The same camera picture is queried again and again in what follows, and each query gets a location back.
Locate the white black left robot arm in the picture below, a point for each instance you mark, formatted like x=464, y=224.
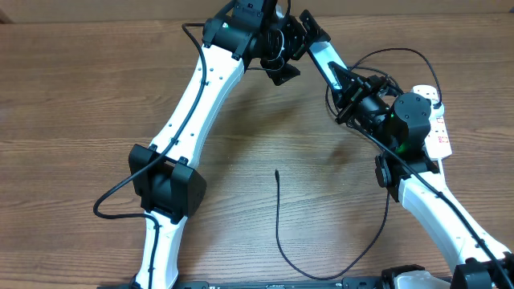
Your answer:
x=167, y=181

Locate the Samsung Galaxy S24+ smartphone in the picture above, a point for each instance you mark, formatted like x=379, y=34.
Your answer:
x=322, y=54

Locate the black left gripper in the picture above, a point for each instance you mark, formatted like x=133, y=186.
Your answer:
x=299, y=41

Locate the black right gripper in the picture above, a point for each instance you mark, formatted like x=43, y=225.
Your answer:
x=361, y=87

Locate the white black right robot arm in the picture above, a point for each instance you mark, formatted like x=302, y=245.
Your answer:
x=408, y=128

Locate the white charger plug adapter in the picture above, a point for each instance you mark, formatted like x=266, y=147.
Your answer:
x=437, y=110

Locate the white power strip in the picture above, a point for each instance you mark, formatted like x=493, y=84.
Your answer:
x=437, y=143

